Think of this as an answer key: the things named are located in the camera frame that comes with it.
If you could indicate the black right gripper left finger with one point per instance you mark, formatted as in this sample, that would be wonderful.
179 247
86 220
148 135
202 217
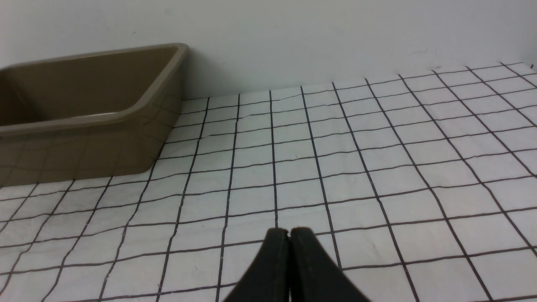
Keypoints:
266 278

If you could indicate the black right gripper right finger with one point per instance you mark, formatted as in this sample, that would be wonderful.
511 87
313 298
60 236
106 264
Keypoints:
314 276

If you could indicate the white black-grid tablecloth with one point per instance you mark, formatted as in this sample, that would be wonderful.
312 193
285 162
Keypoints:
420 188

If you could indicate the olive green plastic bin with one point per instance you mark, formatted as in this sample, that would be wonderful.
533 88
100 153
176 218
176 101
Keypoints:
89 115

